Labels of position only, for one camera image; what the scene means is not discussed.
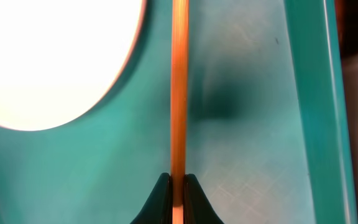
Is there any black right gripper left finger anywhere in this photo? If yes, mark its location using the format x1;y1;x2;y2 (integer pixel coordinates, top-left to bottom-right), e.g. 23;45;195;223
131;172;172;224

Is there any pink plate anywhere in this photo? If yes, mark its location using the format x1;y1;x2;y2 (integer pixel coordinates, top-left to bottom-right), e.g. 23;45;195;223
0;0;147;131

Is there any wooden chopstick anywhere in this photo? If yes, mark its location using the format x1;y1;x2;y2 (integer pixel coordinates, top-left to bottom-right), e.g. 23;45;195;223
170;0;189;224

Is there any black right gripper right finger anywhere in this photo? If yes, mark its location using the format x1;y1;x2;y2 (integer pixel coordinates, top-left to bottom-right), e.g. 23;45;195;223
183;174;223;224

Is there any teal plastic tray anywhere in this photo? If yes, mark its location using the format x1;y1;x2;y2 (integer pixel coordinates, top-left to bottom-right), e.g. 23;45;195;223
0;1;357;223

